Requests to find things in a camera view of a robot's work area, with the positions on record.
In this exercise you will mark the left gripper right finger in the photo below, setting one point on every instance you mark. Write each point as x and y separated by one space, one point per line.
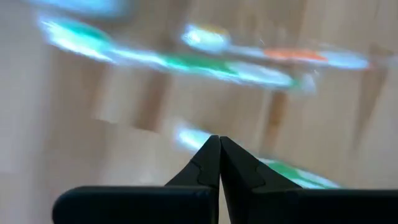
311 205

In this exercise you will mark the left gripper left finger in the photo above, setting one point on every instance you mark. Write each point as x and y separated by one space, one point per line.
140 205

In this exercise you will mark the green toothbrush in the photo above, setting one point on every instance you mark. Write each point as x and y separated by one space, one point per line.
189 138
186 62

